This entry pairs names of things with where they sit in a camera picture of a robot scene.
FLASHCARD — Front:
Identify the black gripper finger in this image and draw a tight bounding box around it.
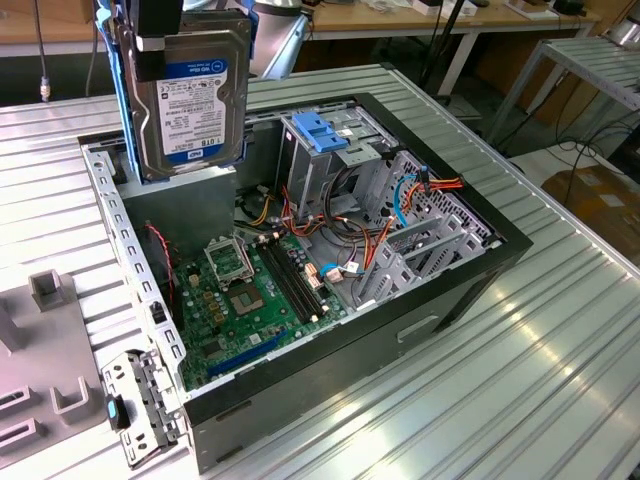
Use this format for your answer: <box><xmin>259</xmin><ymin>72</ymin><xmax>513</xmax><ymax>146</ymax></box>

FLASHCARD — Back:
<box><xmin>132</xmin><ymin>0</ymin><xmax>183</xmax><ymax>85</ymax></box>

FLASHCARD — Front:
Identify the hard disk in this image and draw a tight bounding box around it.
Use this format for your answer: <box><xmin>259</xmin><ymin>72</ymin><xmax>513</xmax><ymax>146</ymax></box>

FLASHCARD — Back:
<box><xmin>95</xmin><ymin>0</ymin><xmax>254</xmax><ymax>187</ymax></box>

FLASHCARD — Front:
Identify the coloured power wire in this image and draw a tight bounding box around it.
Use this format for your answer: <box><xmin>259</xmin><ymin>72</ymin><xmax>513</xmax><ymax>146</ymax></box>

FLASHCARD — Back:
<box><xmin>366</xmin><ymin>174</ymin><xmax>466</xmax><ymax>274</ymax></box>

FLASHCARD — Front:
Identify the silver disk bay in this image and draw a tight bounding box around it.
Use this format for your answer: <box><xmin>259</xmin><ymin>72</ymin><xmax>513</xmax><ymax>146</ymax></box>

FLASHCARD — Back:
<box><xmin>349</xmin><ymin>149</ymin><xmax>504</xmax><ymax>314</ymax></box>

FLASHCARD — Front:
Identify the blue plastic cage latch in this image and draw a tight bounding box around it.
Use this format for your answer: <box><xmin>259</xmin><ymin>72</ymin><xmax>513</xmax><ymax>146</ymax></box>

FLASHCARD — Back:
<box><xmin>292</xmin><ymin>112</ymin><xmax>349</xmax><ymax>155</ymax></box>

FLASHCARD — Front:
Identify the silver drive cage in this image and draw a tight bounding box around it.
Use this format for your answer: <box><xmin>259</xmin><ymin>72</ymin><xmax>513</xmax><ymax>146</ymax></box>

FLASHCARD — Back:
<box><xmin>276</xmin><ymin>107</ymin><xmax>399</xmax><ymax>226</ymax></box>

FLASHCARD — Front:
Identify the silver socket cover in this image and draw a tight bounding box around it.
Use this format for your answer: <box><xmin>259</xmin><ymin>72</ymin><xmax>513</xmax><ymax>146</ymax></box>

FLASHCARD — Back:
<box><xmin>201</xmin><ymin>236</ymin><xmax>253</xmax><ymax>290</ymax></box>

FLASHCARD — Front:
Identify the wooden desk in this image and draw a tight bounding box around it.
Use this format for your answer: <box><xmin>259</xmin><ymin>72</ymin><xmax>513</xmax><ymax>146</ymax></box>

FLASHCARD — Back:
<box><xmin>0</xmin><ymin>0</ymin><xmax>604</xmax><ymax>59</ymax></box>

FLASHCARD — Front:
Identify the CPU socket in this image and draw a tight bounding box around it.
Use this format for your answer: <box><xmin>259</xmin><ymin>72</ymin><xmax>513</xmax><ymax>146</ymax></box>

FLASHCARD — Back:
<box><xmin>227</xmin><ymin>282</ymin><xmax>269</xmax><ymax>319</ymax></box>

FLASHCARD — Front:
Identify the black RAM slot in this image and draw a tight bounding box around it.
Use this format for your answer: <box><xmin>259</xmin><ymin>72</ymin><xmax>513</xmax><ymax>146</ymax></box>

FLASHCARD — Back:
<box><xmin>256</xmin><ymin>241</ymin><xmax>314</xmax><ymax>324</ymax></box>
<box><xmin>262</xmin><ymin>240</ymin><xmax>318</xmax><ymax>320</ymax></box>
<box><xmin>269</xmin><ymin>238</ymin><xmax>323</xmax><ymax>316</ymax></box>
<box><xmin>276</xmin><ymin>236</ymin><xmax>329</xmax><ymax>312</ymax></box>

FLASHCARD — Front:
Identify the white box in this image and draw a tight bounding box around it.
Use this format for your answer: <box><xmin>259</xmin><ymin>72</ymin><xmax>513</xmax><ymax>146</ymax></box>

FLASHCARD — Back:
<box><xmin>412</xmin><ymin>0</ymin><xmax>479</xmax><ymax>17</ymax></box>

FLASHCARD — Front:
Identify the green motherboard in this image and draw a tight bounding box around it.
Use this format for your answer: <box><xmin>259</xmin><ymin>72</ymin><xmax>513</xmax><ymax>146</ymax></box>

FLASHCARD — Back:
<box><xmin>172</xmin><ymin>232</ymin><xmax>351</xmax><ymax>394</ymax></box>

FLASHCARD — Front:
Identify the grey parts rack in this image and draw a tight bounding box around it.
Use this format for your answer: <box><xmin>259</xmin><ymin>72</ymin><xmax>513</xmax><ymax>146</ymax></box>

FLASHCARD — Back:
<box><xmin>0</xmin><ymin>268</ymin><xmax>109</xmax><ymax>454</ymax></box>

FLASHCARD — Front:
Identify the blue expansion slot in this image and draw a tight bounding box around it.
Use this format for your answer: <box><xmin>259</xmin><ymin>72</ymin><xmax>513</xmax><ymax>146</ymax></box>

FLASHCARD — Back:
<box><xmin>206</xmin><ymin>328</ymin><xmax>290</xmax><ymax>380</ymax></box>

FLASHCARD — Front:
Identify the black open PC case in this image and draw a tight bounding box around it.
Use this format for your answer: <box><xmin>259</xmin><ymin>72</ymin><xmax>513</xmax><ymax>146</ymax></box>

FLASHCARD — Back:
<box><xmin>77</xmin><ymin>91</ymin><xmax>534</xmax><ymax>476</ymax></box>

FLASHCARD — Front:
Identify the brown wooden block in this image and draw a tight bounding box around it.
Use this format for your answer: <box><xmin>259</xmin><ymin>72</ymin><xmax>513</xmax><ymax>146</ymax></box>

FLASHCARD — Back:
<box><xmin>504</xmin><ymin>0</ymin><xmax>556</xmax><ymax>15</ymax></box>

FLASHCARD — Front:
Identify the metal slat side table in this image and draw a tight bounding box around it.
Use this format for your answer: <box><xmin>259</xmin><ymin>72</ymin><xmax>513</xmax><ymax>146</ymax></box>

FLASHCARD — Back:
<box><xmin>487</xmin><ymin>37</ymin><xmax>640</xmax><ymax>146</ymax></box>

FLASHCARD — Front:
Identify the flat cardboard box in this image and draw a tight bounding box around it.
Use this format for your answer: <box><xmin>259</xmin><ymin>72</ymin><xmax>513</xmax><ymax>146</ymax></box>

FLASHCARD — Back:
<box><xmin>541</xmin><ymin>167</ymin><xmax>640</xmax><ymax>247</ymax></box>

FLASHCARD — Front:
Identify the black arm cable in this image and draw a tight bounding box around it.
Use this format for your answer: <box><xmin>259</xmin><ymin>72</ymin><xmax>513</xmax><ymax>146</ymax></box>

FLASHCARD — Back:
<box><xmin>32</xmin><ymin>0</ymin><xmax>51</xmax><ymax>104</ymax></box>

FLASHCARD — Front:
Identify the red black twisted wire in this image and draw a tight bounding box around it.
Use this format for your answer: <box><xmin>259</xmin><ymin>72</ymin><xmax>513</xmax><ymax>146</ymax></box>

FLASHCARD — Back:
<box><xmin>143</xmin><ymin>223</ymin><xmax>176</xmax><ymax>309</ymax></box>

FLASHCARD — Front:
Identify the yellow black wire bundle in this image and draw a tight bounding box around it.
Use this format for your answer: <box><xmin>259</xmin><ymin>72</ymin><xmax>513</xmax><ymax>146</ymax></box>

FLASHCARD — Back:
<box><xmin>248</xmin><ymin>192</ymin><xmax>277</xmax><ymax>227</ymax></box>

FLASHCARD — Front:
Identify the orange red wire bundle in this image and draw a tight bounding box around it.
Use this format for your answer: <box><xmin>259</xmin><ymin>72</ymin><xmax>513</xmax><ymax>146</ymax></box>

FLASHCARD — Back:
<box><xmin>279</xmin><ymin>185</ymin><xmax>326</xmax><ymax>239</ymax></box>

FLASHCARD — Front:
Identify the blue data wire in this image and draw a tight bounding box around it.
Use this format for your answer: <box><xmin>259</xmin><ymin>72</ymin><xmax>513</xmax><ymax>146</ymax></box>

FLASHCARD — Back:
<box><xmin>319</xmin><ymin>262</ymin><xmax>361</xmax><ymax>284</ymax></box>
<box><xmin>393</xmin><ymin>167</ymin><xmax>430</xmax><ymax>230</ymax></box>

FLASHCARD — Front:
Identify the silver card retention bracket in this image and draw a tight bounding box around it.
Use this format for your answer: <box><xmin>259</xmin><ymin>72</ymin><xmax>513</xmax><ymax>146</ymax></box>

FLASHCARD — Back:
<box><xmin>99</xmin><ymin>348</ymin><xmax>190</xmax><ymax>471</ymax></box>

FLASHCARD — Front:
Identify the black tool with blue ring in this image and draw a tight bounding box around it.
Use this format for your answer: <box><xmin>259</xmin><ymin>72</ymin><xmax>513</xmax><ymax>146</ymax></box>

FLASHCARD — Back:
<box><xmin>103</xmin><ymin>393</ymin><xmax>132</xmax><ymax>432</ymax></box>

